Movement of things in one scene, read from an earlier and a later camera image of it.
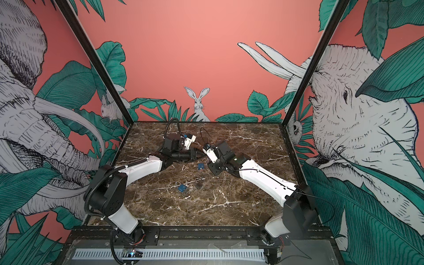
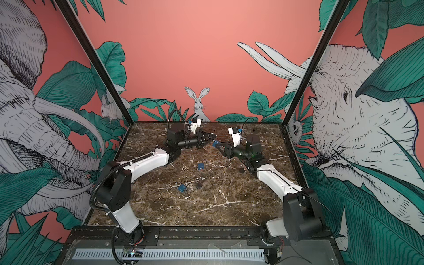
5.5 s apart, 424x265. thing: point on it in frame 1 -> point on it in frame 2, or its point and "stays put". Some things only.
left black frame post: x=78 y=31 stays put
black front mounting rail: x=151 y=233 stays put
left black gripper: x=193 y=153 -> x=201 y=138
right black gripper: x=212 y=167 -> x=223 y=145
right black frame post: x=339 y=9 stays put
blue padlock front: x=182 y=187 stays put
